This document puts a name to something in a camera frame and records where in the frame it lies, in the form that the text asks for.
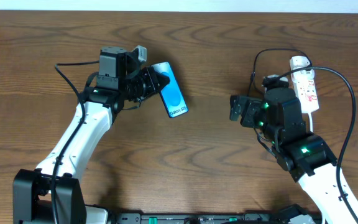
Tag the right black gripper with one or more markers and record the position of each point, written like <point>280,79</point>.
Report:
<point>247,109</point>

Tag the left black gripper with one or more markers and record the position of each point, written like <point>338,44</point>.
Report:
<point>150,83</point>

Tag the blue Galaxy smartphone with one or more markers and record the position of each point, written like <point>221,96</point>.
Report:
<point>171,94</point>

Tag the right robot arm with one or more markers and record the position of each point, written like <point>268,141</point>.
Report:
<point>305,155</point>

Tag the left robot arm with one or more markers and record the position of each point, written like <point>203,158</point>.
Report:
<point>51,193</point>

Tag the white USB charger adapter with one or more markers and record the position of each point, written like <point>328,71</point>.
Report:
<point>300,62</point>

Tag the white power strip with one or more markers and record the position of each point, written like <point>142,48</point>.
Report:
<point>305,90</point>

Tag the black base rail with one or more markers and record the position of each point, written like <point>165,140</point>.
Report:
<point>291,214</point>

